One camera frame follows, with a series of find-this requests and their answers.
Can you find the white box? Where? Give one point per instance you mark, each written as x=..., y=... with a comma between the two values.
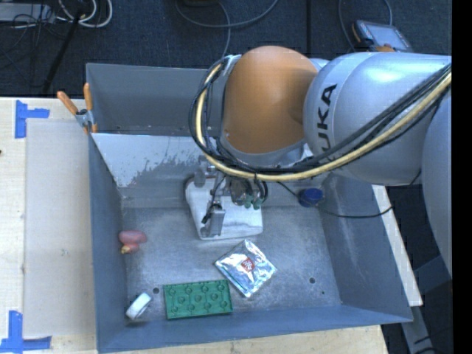
x=243, y=223

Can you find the silver foil packet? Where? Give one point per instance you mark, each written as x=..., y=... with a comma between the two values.
x=246, y=267

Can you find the grey metal bin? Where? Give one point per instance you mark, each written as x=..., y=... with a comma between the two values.
x=177, y=264

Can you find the dark green flat block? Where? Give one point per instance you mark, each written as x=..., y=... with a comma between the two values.
x=198, y=299

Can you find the pink toy food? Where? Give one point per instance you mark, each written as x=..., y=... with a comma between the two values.
x=132, y=236

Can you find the small red and yellow toy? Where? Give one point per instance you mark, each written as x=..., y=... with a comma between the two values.
x=130, y=249

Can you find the pale flat board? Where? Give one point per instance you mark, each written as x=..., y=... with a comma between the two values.
x=55, y=227

